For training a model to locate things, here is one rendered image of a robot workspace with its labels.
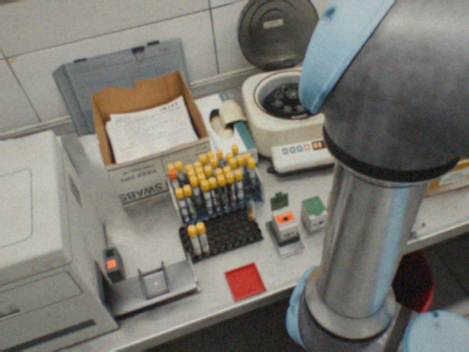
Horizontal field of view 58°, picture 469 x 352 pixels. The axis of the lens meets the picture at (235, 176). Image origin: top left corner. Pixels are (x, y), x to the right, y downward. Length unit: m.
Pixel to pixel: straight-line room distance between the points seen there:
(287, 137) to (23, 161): 0.58
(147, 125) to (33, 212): 0.52
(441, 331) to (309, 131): 0.59
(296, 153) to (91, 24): 0.59
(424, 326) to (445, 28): 0.41
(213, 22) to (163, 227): 0.57
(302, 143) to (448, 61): 0.80
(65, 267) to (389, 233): 0.48
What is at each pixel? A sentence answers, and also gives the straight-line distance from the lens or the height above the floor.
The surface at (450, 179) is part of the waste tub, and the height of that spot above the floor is 0.92.
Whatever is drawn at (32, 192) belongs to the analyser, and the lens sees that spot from 0.75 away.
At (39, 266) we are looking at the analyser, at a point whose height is 1.15.
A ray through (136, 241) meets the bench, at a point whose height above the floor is 0.87.
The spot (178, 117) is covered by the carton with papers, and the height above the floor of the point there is 0.94.
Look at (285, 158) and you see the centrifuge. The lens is 1.05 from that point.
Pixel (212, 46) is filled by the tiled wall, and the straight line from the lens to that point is 1.25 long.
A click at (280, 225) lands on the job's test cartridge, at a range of 0.88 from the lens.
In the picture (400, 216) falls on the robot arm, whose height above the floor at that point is 1.35.
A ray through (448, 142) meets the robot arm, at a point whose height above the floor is 1.47.
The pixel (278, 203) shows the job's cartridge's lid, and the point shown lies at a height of 0.97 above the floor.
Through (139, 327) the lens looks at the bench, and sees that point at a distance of 0.90.
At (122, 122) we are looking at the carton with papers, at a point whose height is 0.94.
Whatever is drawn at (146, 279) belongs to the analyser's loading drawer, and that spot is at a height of 0.92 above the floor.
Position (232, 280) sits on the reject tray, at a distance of 0.90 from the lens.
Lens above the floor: 1.67
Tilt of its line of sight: 48 degrees down
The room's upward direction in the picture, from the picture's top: 7 degrees counter-clockwise
